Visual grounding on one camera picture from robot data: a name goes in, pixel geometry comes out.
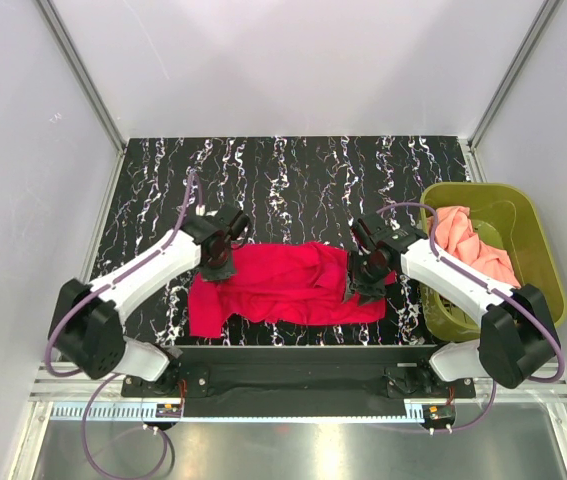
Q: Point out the right small connector board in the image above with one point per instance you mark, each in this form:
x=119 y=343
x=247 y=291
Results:
x=441 y=413

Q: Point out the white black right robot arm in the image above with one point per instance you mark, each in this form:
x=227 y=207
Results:
x=517 y=335

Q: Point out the left aluminium corner post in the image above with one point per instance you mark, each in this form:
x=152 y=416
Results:
x=70 y=52

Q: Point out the pink t shirt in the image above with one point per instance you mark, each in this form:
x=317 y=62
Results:
x=456 y=235

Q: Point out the left small connector board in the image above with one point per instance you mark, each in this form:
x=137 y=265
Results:
x=169 y=410

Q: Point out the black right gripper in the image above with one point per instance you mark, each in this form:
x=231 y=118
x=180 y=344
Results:
x=367 y=292

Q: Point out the red t shirt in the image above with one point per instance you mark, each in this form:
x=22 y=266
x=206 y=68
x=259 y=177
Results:
x=299 y=284

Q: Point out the aluminium corner post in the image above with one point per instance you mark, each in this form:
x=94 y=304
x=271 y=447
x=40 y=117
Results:
x=70 y=52
x=528 y=44

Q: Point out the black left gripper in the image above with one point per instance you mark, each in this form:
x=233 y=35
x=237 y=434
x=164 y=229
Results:
x=220 y=274

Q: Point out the small connector board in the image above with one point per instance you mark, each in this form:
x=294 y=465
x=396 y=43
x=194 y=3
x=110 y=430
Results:
x=441 y=413
x=169 y=410

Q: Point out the olive green plastic bin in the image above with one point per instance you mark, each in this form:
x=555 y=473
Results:
x=504 y=217

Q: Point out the right aluminium corner post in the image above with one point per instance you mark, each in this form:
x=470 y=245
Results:
x=528 y=44

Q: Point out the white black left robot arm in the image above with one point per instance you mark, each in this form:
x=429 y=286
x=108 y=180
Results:
x=88 y=321

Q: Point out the aluminium frame rail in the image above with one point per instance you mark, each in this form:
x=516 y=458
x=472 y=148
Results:
x=206 y=398

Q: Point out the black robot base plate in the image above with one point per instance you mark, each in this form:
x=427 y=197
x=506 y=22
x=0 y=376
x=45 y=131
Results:
x=405 y=366

